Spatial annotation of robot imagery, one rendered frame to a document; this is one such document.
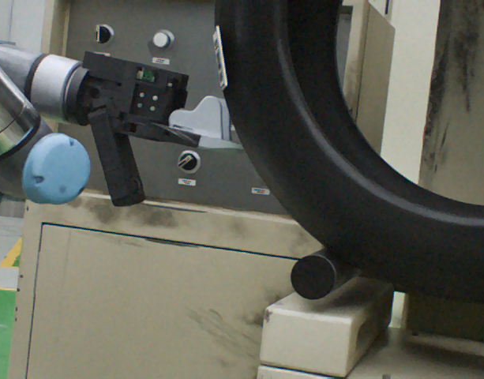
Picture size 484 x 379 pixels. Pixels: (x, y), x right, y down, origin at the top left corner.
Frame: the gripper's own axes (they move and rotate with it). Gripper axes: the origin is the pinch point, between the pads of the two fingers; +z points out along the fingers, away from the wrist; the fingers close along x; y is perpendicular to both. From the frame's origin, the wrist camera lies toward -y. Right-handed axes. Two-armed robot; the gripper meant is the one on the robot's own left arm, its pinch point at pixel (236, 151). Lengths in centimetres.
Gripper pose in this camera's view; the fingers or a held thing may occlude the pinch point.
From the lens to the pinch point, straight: 117.2
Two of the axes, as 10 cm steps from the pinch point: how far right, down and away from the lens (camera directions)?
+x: 2.7, -0.2, 9.6
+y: 2.3, -9.7, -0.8
